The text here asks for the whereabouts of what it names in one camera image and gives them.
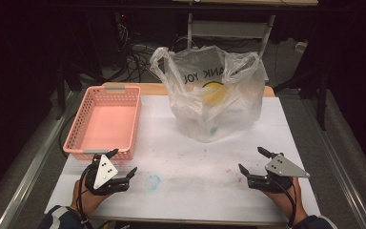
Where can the person's left hand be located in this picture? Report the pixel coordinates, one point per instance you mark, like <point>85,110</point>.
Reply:
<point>87,200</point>

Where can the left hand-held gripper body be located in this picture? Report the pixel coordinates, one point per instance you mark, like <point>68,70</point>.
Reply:
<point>105,171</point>

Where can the pink perforated plastic basket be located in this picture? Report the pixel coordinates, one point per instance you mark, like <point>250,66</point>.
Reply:
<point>108,124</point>

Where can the white paper table sheet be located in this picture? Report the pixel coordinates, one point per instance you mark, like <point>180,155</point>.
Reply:
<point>187,178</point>

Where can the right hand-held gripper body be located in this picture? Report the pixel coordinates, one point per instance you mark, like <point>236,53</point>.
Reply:
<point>282,168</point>

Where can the clear plastic bag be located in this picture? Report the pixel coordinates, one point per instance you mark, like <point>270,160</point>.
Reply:
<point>203,108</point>

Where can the aluminium floor rail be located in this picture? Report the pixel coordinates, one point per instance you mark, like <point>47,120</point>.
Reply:
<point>31,165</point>
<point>340,165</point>

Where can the black stand leg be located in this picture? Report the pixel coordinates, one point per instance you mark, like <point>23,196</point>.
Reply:
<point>322,105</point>
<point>60,95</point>

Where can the person's right hand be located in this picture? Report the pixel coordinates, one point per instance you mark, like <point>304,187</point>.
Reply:
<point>286,200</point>

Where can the grey metal stand frame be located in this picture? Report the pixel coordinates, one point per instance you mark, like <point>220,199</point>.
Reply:
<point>228,29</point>

